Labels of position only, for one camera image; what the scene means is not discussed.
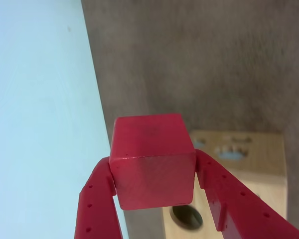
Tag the red wooden cube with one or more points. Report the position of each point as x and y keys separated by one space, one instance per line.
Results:
x=152 y=161

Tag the wooden shape sorter box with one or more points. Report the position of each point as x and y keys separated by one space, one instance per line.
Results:
x=264 y=174

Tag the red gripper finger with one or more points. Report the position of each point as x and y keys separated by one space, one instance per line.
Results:
x=97 y=211
x=246 y=216

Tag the white partition panel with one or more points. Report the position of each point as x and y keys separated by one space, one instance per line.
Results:
x=40 y=112

